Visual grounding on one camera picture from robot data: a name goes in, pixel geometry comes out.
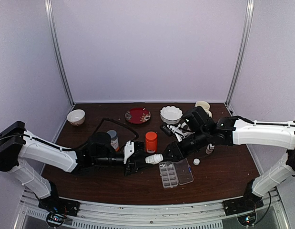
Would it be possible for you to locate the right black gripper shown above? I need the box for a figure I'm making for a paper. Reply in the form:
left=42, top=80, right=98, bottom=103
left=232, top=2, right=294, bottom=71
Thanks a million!
left=159, top=129, right=210, bottom=163

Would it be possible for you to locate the right aluminium frame post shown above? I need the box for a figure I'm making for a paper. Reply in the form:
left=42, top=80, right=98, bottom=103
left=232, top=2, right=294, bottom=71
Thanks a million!
left=225, top=0, right=254, bottom=107

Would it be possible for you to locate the front aluminium rail base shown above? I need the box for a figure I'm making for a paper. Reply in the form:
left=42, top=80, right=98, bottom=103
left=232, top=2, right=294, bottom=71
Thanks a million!
left=11, top=189, right=291, bottom=229

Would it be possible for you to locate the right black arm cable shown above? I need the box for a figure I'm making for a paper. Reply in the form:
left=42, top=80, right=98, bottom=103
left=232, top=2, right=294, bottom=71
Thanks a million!
left=233, top=115, right=295, bottom=127

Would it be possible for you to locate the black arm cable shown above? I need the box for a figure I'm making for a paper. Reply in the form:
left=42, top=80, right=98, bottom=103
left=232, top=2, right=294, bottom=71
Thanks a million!
left=233, top=115, right=295, bottom=127
left=0, top=118, right=140, bottom=153

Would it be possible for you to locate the white ceramic rice bowl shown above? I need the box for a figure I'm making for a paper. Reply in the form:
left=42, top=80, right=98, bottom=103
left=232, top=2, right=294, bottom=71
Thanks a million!
left=67, top=109, right=85, bottom=126

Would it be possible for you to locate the orange pill bottle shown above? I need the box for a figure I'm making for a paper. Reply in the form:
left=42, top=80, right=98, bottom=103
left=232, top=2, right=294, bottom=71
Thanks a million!
left=145, top=131, right=157, bottom=154

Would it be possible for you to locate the white scalloped bowl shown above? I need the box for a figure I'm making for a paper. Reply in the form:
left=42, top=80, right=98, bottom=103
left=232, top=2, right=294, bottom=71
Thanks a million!
left=160, top=106, right=183, bottom=125

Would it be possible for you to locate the red floral plate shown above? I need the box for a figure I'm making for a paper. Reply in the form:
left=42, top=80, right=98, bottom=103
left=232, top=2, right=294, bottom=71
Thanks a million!
left=125, top=107, right=151, bottom=125

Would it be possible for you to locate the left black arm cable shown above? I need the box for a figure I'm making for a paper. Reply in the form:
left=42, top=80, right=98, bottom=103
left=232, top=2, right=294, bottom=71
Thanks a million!
left=0, top=118, right=140, bottom=153

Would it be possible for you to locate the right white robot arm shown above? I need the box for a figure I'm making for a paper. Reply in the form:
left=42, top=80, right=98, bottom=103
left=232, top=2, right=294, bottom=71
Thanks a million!
left=162, top=106, right=295, bottom=211

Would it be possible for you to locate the small white bottle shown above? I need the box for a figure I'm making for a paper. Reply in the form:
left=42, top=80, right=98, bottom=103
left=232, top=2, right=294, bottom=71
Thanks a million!
left=145, top=154, right=163, bottom=165
left=205, top=144, right=214, bottom=155

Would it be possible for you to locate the clear plastic pill organizer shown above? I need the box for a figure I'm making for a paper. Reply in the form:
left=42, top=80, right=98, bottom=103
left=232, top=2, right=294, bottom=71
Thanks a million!
left=159, top=159, right=194, bottom=189

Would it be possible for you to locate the grey lid vitamin bottle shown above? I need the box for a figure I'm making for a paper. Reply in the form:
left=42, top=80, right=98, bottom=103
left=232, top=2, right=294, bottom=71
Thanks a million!
left=107, top=130, right=120, bottom=151

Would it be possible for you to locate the cream ribbed mug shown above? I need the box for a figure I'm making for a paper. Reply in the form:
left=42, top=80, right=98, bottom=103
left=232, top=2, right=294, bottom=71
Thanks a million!
left=195, top=101, right=212, bottom=117

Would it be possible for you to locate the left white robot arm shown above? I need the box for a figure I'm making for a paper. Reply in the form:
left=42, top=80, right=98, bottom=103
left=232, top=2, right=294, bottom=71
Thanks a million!
left=0, top=121, right=156, bottom=212

